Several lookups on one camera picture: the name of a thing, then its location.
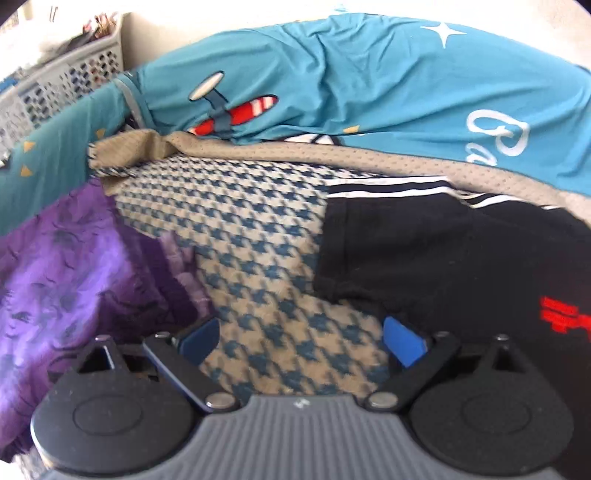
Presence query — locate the black t-shirt red lettering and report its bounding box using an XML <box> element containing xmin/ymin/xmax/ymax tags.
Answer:
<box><xmin>314</xmin><ymin>176</ymin><xmax>590</xmax><ymax>479</ymax></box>

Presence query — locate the purple floral garment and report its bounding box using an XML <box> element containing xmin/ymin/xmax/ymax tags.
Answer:
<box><xmin>1</xmin><ymin>181</ymin><xmax>213</xmax><ymax>462</ymax></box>

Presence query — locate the houndstooth blue beige bed sheet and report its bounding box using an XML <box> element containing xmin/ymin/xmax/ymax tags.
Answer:
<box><xmin>18</xmin><ymin>128</ymin><xmax>591</xmax><ymax>480</ymax></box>

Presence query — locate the blue cartoon print bedding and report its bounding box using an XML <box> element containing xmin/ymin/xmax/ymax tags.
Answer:
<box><xmin>1</xmin><ymin>14</ymin><xmax>590</xmax><ymax>232</ymax></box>

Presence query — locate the white perforated laundry basket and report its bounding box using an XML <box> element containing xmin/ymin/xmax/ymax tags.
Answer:
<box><xmin>1</xmin><ymin>15</ymin><xmax>125</xmax><ymax>154</ymax></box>

